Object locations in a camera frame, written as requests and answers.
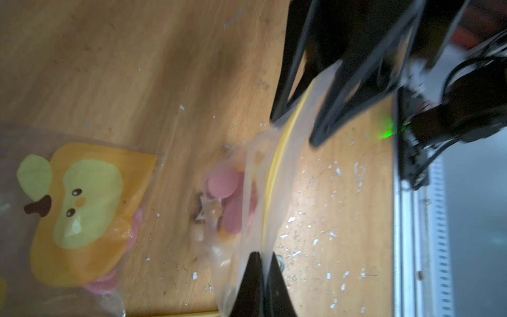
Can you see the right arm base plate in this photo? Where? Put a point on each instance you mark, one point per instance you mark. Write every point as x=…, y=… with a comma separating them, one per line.
x=410, y=155

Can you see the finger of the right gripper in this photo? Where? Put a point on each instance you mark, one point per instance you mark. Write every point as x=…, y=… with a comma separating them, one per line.
x=371, y=66
x=300, y=18

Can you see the pink round cookie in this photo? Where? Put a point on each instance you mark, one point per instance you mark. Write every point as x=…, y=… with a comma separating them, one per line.
x=231, y=222
x=223, y=183

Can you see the clear resealable bag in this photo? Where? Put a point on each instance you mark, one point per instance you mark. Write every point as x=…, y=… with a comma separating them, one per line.
x=267, y=165

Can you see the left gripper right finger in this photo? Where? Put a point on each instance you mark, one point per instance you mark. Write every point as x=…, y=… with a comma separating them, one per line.
x=277, y=299

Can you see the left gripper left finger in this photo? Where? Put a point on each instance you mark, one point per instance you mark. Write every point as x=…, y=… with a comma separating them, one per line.
x=251, y=293

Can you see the star gingerbread cookie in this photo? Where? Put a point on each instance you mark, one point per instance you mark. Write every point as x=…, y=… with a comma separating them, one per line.
x=210, y=212

